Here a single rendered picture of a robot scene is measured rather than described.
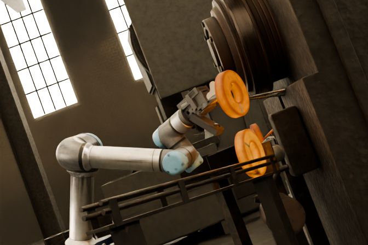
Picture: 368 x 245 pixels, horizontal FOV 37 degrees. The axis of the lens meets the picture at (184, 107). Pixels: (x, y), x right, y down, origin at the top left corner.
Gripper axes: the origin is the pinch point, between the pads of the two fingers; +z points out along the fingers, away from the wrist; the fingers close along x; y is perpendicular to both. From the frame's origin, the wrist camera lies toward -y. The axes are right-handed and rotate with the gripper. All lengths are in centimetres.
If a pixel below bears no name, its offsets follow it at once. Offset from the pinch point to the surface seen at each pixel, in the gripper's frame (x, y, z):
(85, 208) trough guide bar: -71, -17, -8
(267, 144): 8.0, -20.8, -4.3
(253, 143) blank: 2.1, -18.5, -5.2
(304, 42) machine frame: 15.6, -0.6, 23.4
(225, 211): 65, -29, -73
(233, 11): 28.2, 28.5, 4.8
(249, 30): 28.2, 18.9, 5.5
